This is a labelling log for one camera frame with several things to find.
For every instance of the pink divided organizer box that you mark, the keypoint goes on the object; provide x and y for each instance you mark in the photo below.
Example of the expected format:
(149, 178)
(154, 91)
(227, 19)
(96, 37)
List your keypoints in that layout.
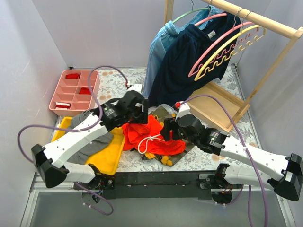
(67, 91)

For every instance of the grey shorts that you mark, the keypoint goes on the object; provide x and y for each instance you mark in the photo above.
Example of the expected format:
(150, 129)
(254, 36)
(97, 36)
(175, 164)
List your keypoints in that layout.
(97, 145)

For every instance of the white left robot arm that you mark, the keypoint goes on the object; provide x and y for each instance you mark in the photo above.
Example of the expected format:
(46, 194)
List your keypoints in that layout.
(51, 160)

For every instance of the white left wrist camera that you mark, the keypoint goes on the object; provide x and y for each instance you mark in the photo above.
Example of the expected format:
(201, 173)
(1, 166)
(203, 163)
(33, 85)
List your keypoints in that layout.
(136, 87)

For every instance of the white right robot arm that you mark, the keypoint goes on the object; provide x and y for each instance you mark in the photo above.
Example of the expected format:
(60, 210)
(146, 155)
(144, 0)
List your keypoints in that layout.
(282, 174)

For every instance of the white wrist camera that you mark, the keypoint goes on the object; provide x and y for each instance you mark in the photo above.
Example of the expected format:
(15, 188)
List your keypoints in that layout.
(182, 108)
(136, 87)

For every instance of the pink hanger with navy shorts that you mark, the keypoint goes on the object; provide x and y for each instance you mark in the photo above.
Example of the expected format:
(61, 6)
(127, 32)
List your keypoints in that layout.
(210, 18)

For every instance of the red white striped sock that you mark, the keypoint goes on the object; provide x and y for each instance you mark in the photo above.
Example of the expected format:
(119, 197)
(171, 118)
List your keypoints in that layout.
(61, 105)

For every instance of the red sock top compartment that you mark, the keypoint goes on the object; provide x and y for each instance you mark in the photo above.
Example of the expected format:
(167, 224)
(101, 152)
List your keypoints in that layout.
(72, 76)

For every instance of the orange shorts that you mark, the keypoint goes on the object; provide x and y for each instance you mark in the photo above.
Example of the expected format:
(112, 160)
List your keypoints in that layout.
(147, 138)

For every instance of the yellow plastic tray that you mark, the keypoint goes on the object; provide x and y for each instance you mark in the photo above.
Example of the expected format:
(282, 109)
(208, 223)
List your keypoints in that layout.
(106, 161)

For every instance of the green hanger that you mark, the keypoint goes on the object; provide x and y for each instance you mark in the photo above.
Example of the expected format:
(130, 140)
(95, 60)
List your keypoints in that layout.
(189, 14)

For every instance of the navy blue shorts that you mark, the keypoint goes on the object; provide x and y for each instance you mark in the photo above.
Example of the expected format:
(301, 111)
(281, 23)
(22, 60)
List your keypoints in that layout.
(172, 83)

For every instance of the red sock compartment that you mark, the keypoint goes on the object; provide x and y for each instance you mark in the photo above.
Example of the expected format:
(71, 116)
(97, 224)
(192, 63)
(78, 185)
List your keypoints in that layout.
(72, 76)
(85, 91)

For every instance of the light blue shorts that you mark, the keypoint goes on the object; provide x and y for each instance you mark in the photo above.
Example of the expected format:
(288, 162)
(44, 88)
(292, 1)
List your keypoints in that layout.
(164, 39)

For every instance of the yellow wavy hanger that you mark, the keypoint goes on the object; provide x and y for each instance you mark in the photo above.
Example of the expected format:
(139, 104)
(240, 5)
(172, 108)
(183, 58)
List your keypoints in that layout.
(231, 45)

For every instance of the wooden clothes rack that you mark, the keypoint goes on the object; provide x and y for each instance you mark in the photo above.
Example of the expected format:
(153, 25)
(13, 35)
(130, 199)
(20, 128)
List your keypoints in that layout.
(220, 108)

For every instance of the red sock middle compartment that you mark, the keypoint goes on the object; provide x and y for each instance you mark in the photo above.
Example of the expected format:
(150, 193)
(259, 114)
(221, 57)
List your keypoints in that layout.
(85, 91)

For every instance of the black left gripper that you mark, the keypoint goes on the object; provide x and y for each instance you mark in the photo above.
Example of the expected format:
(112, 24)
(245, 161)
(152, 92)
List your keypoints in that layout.
(142, 114)

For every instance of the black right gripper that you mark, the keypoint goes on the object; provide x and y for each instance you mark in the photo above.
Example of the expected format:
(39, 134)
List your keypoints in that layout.
(168, 129)

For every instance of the pink wavy hanger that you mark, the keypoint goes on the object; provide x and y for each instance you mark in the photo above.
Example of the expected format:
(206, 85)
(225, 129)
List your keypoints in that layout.
(192, 71)

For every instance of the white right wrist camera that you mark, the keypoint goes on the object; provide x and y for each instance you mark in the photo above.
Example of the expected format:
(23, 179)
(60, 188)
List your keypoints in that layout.
(182, 108)

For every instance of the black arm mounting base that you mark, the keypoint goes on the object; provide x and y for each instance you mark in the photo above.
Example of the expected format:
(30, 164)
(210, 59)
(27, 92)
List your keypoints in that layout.
(174, 184)

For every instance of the camouflage shorts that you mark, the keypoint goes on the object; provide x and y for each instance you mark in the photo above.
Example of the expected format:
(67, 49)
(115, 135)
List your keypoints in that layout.
(162, 112)

